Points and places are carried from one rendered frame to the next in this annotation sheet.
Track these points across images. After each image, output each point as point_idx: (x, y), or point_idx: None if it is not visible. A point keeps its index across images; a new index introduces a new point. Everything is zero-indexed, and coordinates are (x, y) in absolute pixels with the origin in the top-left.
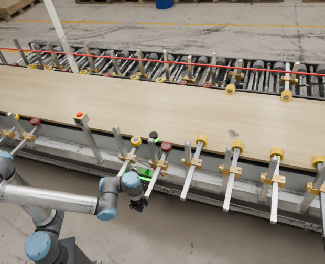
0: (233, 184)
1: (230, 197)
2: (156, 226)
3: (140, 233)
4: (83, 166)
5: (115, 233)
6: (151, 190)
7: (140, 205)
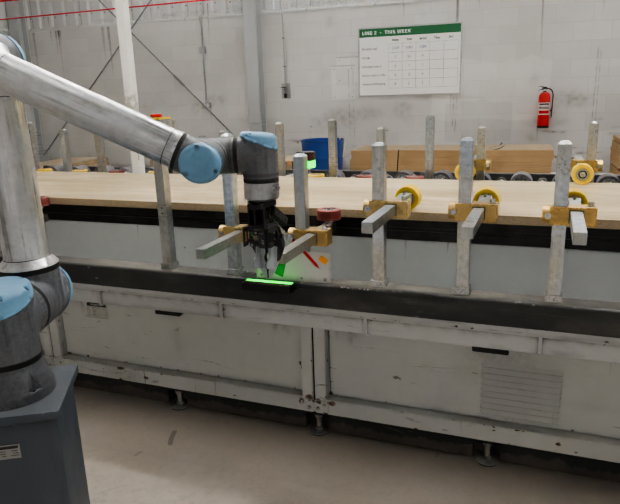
0: (481, 213)
1: (476, 220)
2: (282, 483)
3: (235, 495)
4: (125, 286)
5: (165, 494)
6: (292, 252)
7: (269, 226)
